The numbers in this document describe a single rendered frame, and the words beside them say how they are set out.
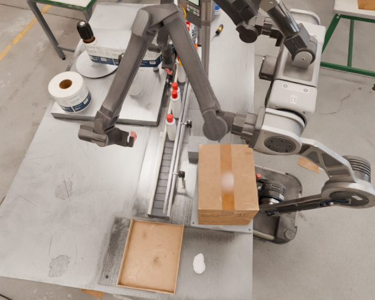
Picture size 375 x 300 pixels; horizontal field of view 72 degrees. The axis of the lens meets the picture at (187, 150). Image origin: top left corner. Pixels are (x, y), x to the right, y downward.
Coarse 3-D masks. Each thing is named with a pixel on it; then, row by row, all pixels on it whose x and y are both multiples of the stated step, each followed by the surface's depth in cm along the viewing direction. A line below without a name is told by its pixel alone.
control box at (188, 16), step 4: (180, 0) 126; (184, 0) 124; (200, 0) 117; (180, 4) 128; (184, 4) 126; (192, 4) 122; (200, 4) 119; (212, 4) 124; (184, 8) 128; (200, 8) 121; (212, 8) 126; (188, 12) 128; (200, 12) 122; (212, 12) 128; (184, 16) 132; (188, 16) 130; (192, 16) 128; (196, 16) 126; (200, 16) 124; (212, 16) 130; (188, 20) 132; (192, 20) 130; (196, 20) 128; (200, 20) 126; (212, 20) 132; (196, 24) 130; (200, 24) 128
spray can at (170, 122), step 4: (168, 116) 130; (172, 116) 130; (168, 120) 131; (172, 120) 131; (168, 124) 133; (172, 124) 133; (168, 128) 135; (172, 128) 135; (168, 132) 140; (172, 132) 139; (176, 132) 142; (168, 136) 144; (172, 136) 142; (172, 140) 146
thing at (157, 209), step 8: (184, 88) 165; (184, 104) 159; (176, 120) 153; (176, 128) 151; (168, 144) 146; (168, 152) 143; (176, 152) 143; (168, 160) 141; (160, 168) 139; (168, 168) 139; (160, 176) 137; (168, 176) 136; (160, 184) 135; (160, 192) 132; (160, 200) 130; (168, 200) 130; (152, 208) 129; (160, 208) 129; (160, 216) 127
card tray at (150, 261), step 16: (144, 224) 130; (160, 224) 129; (128, 240) 124; (144, 240) 126; (160, 240) 126; (176, 240) 125; (128, 256) 123; (144, 256) 122; (160, 256) 122; (176, 256) 122; (128, 272) 119; (144, 272) 119; (160, 272) 119; (176, 272) 119; (144, 288) 116; (160, 288) 116
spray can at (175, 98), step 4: (172, 92) 137; (176, 92) 137; (172, 96) 139; (176, 96) 139; (172, 100) 140; (176, 100) 140; (172, 104) 143; (176, 104) 143; (172, 108) 147; (176, 108) 146; (180, 108) 149; (176, 112) 149; (176, 116) 152
